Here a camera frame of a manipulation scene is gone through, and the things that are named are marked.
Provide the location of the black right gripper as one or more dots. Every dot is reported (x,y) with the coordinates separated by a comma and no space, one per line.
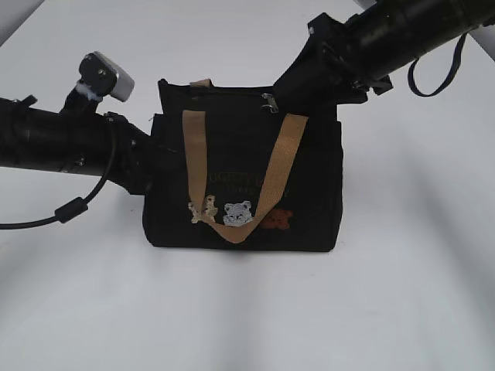
(328,68)

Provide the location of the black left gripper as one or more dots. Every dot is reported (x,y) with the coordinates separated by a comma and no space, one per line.
(139,158)

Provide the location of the black canvas tote bag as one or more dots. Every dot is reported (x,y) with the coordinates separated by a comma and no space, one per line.
(241,130)

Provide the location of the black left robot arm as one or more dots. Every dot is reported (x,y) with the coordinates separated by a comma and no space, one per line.
(85,144)

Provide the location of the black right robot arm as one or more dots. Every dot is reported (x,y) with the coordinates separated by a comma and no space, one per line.
(395,33)

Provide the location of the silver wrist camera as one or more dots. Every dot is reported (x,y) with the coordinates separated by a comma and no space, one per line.
(99,77)

